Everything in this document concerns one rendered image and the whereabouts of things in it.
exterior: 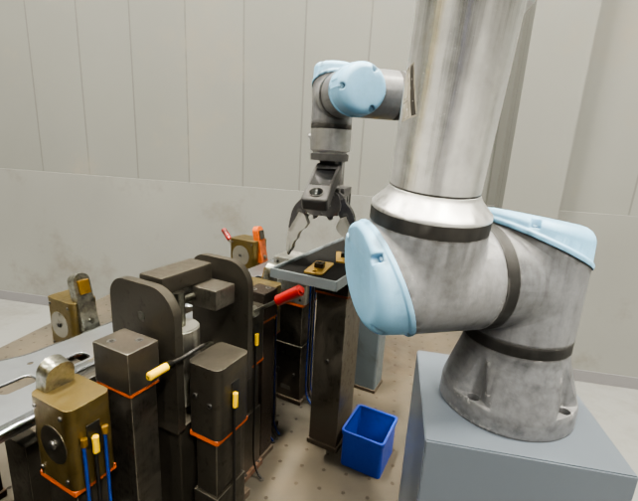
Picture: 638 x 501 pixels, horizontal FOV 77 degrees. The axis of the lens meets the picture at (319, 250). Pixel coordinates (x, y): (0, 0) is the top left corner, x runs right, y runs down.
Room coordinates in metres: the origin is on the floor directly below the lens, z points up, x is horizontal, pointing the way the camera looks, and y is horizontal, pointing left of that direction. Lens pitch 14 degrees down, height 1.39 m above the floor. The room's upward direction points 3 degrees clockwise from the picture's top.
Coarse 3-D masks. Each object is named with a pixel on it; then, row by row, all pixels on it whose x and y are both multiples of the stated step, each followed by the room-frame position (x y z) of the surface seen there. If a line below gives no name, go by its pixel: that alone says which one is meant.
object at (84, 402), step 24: (72, 384) 0.46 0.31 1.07; (96, 384) 0.46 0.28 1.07; (48, 408) 0.42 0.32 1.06; (72, 408) 0.41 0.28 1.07; (96, 408) 0.43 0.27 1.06; (48, 432) 0.42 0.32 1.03; (72, 432) 0.41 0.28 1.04; (96, 432) 0.43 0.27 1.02; (48, 456) 0.42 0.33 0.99; (72, 456) 0.41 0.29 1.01; (96, 456) 0.42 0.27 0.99; (72, 480) 0.41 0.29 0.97; (96, 480) 0.42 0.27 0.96
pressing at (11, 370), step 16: (256, 272) 1.19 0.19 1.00; (80, 336) 0.72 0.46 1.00; (96, 336) 0.72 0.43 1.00; (32, 352) 0.66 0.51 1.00; (48, 352) 0.65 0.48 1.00; (64, 352) 0.66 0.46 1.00; (80, 352) 0.66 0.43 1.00; (0, 368) 0.59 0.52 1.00; (16, 368) 0.60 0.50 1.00; (32, 368) 0.60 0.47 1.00; (80, 368) 0.60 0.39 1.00; (0, 384) 0.55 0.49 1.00; (32, 384) 0.56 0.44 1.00; (0, 400) 0.51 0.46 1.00; (16, 400) 0.52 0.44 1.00; (0, 416) 0.48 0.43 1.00; (16, 416) 0.48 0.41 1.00; (32, 416) 0.48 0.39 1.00; (0, 432) 0.44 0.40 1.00; (16, 432) 0.46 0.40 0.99
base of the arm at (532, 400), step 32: (480, 352) 0.41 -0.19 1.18; (512, 352) 0.39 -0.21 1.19; (544, 352) 0.38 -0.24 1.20; (448, 384) 0.43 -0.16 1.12; (480, 384) 0.40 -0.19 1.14; (512, 384) 0.38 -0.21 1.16; (544, 384) 0.37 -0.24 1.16; (480, 416) 0.38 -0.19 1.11; (512, 416) 0.37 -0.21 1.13; (544, 416) 0.36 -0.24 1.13; (576, 416) 0.39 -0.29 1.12
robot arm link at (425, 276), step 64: (448, 0) 0.34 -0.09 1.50; (512, 0) 0.33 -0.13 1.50; (448, 64) 0.34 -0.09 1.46; (448, 128) 0.34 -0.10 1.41; (384, 192) 0.39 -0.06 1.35; (448, 192) 0.35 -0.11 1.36; (384, 256) 0.34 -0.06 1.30; (448, 256) 0.34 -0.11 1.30; (384, 320) 0.34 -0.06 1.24; (448, 320) 0.35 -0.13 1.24
